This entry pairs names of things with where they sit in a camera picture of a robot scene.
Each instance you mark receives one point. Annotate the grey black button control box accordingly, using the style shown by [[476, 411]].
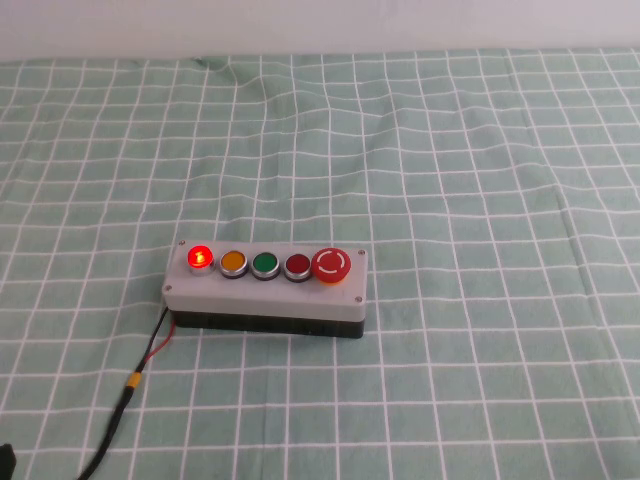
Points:
[[260, 300]]

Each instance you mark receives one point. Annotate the red mushroom emergency stop button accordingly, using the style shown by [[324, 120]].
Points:
[[331, 262]]

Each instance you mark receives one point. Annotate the flat red push button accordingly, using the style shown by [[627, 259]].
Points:
[[297, 264]]

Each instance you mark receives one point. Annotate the green push button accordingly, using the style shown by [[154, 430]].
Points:
[[264, 263]]

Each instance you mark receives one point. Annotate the yellow push button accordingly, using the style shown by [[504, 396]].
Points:
[[233, 261]]

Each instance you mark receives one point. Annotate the red indicator lamp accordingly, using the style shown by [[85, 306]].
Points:
[[199, 258]]

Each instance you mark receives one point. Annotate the green white checked tablecloth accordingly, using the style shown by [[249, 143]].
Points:
[[450, 350]]

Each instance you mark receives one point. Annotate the black object at table edge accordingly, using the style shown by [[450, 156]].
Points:
[[7, 462]]

